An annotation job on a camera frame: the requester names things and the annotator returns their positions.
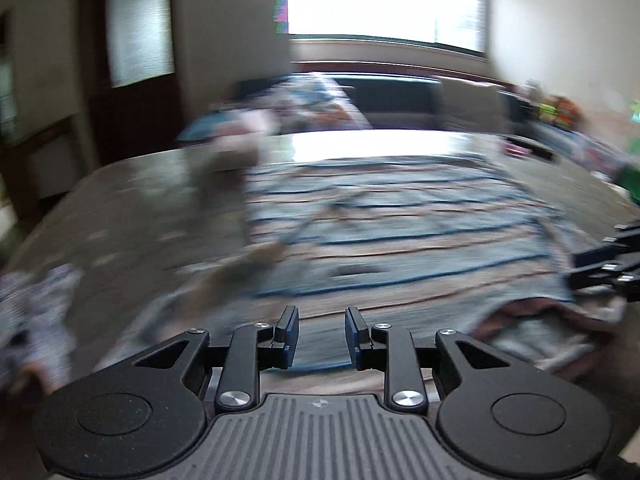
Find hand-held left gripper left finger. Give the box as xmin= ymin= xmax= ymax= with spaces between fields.
xmin=134 ymin=305 xmax=301 ymax=415

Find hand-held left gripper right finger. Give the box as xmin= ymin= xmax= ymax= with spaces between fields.
xmin=345 ymin=305 xmax=509 ymax=415

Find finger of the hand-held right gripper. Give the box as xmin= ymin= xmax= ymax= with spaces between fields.
xmin=573 ymin=246 xmax=623 ymax=268
xmin=568 ymin=267 xmax=623 ymax=292

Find blue striped garment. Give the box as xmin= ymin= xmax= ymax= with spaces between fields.
xmin=175 ymin=154 xmax=623 ymax=378

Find green object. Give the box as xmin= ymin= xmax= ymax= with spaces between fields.
xmin=614 ymin=157 xmax=640 ymax=207

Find colourful toys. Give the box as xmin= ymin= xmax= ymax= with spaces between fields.
xmin=524 ymin=81 xmax=582 ymax=130

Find grey cloth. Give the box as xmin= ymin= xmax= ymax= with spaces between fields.
xmin=120 ymin=149 xmax=283 ymax=321

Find beige cushion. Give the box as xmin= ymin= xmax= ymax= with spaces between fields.
xmin=434 ymin=75 xmax=512 ymax=134

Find printed blanket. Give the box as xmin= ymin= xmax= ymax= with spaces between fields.
xmin=176 ymin=72 xmax=372 ymax=147

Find dark sofa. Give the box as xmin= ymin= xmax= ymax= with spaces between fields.
xmin=340 ymin=75 xmax=523 ymax=132

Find white patterned cloth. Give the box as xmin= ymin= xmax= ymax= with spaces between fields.
xmin=0 ymin=264 xmax=87 ymax=398

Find dark wooden door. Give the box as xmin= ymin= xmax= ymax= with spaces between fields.
xmin=80 ymin=0 xmax=185 ymax=163

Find bright window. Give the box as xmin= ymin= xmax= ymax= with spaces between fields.
xmin=284 ymin=0 xmax=490 ymax=57

